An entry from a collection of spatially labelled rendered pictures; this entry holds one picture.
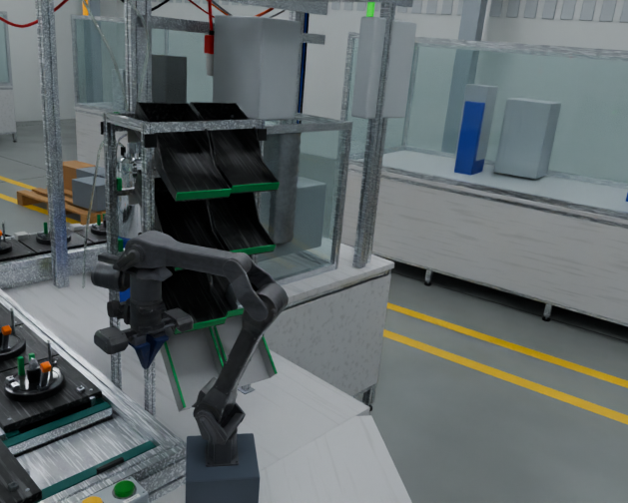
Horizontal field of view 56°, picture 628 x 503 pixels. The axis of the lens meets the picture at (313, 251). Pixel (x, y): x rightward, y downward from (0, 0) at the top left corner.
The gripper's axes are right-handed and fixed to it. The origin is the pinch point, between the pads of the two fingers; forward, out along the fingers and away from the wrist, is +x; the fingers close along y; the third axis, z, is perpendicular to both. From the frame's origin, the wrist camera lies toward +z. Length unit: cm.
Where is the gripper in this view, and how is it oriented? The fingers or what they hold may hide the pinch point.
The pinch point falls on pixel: (145, 352)
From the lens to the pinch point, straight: 123.6
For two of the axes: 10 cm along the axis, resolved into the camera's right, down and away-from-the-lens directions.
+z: -7.1, -3.0, 6.3
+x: -1.0, 9.4, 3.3
